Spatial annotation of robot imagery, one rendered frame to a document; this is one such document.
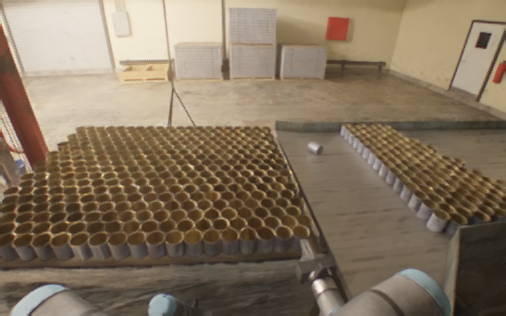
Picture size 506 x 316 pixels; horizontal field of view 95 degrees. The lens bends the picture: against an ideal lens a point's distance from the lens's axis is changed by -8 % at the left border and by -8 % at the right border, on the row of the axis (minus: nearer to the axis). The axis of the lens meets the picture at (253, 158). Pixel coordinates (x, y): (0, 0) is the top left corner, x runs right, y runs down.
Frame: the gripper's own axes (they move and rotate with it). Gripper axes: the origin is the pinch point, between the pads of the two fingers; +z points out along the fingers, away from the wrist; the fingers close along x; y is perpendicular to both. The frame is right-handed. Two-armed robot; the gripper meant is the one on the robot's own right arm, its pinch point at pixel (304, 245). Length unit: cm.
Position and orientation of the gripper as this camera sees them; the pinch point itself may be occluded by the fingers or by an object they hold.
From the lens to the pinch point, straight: 102.6
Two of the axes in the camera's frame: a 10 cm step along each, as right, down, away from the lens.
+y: -0.6, 8.7, 5.0
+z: -1.9, -5.0, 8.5
